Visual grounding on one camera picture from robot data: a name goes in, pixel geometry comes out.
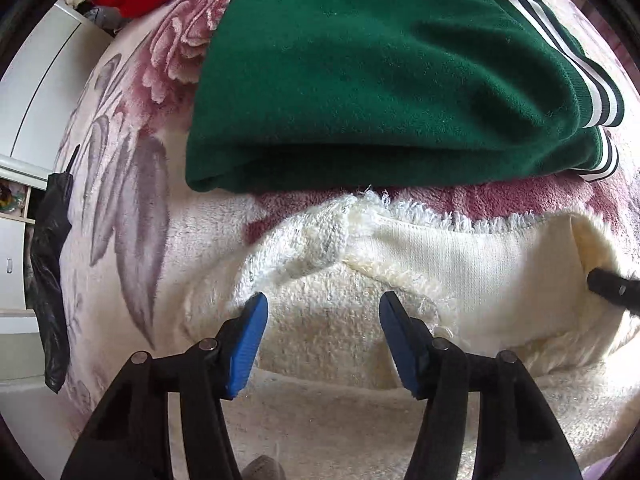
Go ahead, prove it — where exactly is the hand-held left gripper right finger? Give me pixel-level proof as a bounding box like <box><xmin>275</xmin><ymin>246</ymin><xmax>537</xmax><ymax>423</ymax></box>
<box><xmin>378</xmin><ymin>291</ymin><xmax>583</xmax><ymax>480</ymax></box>

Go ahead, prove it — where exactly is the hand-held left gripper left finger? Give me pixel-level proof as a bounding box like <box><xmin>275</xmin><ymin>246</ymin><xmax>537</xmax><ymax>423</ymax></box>
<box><xmin>60</xmin><ymin>291</ymin><xmax>269</xmax><ymax>480</ymax></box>

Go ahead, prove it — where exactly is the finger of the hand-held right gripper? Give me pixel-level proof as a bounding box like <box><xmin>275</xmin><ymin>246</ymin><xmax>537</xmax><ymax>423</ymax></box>
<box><xmin>586</xmin><ymin>267</ymin><xmax>640</xmax><ymax>317</ymax></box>

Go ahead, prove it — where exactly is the cream fluffy garment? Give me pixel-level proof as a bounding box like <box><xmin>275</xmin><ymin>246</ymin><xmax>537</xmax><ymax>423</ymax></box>
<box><xmin>170</xmin><ymin>190</ymin><xmax>640</xmax><ymax>480</ymax></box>

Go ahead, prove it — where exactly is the floral plush blanket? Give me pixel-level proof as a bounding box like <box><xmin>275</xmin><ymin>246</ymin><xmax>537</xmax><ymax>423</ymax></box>
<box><xmin>50</xmin><ymin>0</ymin><xmax>640</xmax><ymax>441</ymax></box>

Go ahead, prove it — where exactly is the black bag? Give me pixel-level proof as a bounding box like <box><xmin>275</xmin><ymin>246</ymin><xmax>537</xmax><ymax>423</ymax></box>
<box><xmin>30</xmin><ymin>145</ymin><xmax>81</xmax><ymax>393</ymax></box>

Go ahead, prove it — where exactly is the white shelf cabinet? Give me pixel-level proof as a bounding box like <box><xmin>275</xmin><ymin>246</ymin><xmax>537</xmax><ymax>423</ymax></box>
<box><xmin>0</xmin><ymin>155</ymin><xmax>48</xmax><ymax>378</ymax></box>

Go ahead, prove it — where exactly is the green sweater with striped trim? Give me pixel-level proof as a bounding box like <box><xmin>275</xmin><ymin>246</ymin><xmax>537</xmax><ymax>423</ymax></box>
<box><xmin>184</xmin><ymin>0</ymin><xmax>626</xmax><ymax>195</ymax></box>

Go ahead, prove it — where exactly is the white wardrobe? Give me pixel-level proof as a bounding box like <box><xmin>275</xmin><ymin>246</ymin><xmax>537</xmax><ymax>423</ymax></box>
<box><xmin>0</xmin><ymin>0</ymin><xmax>116</xmax><ymax>181</ymax></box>

